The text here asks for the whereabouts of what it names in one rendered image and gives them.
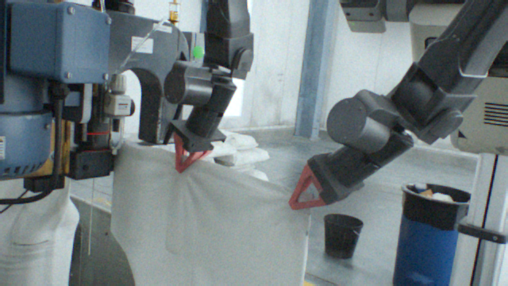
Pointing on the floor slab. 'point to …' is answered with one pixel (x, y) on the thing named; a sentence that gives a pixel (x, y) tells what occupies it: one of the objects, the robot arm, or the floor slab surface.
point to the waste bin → (429, 234)
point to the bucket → (341, 234)
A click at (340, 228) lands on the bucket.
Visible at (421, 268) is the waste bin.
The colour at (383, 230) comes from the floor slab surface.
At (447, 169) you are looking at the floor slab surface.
